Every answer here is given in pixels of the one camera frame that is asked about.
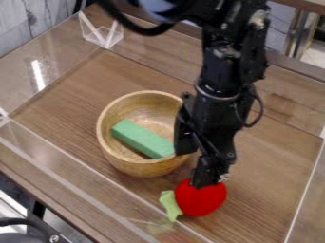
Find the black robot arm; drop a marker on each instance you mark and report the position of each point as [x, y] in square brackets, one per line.
[234, 27]

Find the black table frame bracket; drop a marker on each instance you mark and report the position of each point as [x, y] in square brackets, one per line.
[35, 213]

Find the green rectangular block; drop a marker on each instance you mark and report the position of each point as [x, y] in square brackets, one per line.
[142, 139]

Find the red plush fruit green leaf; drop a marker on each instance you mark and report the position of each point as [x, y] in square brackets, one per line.
[190, 201]

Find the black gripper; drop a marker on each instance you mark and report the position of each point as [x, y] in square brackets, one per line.
[208, 119]

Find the wooden bowl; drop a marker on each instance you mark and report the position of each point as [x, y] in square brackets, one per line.
[151, 109]

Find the clear acrylic corner bracket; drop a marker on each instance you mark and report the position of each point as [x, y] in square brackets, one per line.
[104, 37]

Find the metal table leg background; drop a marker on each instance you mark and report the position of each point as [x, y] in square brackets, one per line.
[299, 34]

